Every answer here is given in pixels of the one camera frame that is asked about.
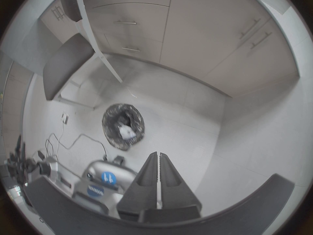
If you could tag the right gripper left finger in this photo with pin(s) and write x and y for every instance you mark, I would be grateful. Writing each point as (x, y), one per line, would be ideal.
(146, 185)

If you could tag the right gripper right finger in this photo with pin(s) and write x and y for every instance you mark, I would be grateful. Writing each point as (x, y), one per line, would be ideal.
(171, 187)

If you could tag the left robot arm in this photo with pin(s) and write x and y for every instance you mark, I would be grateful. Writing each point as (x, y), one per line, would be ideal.
(43, 168)

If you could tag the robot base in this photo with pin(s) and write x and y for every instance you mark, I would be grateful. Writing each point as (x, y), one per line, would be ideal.
(107, 170)

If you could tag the crumpled white paper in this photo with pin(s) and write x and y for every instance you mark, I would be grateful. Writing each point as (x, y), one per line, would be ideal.
(126, 131)

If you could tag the beige wardrobe with drawers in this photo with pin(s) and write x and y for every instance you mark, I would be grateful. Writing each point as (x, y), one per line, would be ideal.
(195, 33)

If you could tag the grey chair with white frame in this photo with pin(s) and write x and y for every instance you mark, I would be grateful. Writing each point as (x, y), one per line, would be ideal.
(66, 62)

